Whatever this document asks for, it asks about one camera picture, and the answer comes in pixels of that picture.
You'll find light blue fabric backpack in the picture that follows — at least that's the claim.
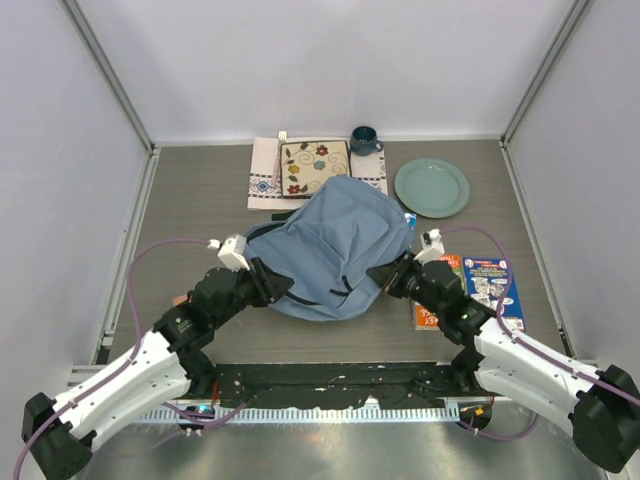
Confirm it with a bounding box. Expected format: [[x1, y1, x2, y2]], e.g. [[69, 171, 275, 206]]
[[244, 176, 414, 322]]

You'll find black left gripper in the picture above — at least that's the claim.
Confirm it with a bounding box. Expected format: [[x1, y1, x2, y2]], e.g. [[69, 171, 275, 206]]
[[212, 256, 292, 328]]

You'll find tan leather wallet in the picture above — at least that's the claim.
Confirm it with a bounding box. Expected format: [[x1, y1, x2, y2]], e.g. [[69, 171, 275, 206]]
[[172, 295, 189, 306]]

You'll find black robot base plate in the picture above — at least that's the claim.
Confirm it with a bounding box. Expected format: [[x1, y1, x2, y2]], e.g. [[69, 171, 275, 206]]
[[204, 362, 490, 410]]

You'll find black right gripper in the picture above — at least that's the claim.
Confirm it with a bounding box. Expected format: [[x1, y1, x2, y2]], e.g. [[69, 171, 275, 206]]
[[365, 250, 444, 318]]

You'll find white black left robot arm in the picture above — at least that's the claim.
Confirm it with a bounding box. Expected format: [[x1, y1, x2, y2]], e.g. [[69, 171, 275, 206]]
[[21, 258, 294, 479]]

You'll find white slotted cable duct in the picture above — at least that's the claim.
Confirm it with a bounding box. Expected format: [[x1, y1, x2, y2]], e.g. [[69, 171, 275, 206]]
[[133, 399, 460, 425]]

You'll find patterned white cloth placemat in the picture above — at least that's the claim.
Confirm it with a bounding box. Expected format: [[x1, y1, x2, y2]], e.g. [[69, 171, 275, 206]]
[[247, 137, 389, 211]]

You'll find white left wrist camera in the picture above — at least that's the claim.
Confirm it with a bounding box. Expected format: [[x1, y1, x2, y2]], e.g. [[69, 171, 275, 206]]
[[207, 234, 250, 272]]

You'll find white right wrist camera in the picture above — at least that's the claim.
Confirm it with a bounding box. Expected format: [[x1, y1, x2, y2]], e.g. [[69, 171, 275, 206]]
[[415, 229, 445, 265]]

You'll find round teal ceramic plate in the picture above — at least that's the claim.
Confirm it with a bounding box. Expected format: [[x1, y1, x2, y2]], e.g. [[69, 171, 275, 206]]
[[394, 158, 471, 219]]

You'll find square floral ceramic plate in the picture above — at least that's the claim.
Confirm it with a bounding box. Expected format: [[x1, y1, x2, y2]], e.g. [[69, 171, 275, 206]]
[[279, 140, 352, 198]]

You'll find orange treehouse paperback book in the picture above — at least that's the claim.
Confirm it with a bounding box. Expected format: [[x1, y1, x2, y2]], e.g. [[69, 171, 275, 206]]
[[413, 253, 467, 330]]

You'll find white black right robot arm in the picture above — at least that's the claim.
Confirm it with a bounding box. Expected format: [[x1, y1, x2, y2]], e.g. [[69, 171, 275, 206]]
[[367, 252, 639, 473]]

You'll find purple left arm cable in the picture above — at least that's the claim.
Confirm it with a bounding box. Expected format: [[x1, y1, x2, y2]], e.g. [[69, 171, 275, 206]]
[[10, 237, 251, 480]]

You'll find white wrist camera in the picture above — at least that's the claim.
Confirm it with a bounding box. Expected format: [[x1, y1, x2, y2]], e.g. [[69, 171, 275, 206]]
[[207, 234, 250, 272], [415, 229, 445, 265]]

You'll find dark blue cartoon book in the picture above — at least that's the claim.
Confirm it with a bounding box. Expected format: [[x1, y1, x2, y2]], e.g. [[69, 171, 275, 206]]
[[462, 257, 525, 332]]

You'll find dark blue ceramic mug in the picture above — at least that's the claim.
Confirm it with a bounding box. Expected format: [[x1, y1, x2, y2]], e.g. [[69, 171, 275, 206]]
[[349, 126, 384, 156]]

